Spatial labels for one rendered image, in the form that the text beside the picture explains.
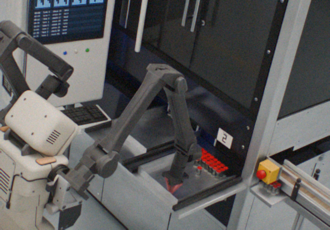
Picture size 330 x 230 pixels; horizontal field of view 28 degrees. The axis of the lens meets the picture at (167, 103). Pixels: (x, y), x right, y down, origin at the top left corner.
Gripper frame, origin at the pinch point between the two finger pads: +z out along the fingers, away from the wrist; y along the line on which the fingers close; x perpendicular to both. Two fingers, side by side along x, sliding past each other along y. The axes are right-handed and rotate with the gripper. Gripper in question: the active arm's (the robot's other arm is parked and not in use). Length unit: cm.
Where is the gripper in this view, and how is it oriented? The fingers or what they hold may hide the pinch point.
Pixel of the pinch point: (169, 192)
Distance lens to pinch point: 273.3
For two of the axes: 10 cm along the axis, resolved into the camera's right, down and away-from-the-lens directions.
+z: -2.6, 8.7, 4.2
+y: 7.2, -1.1, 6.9
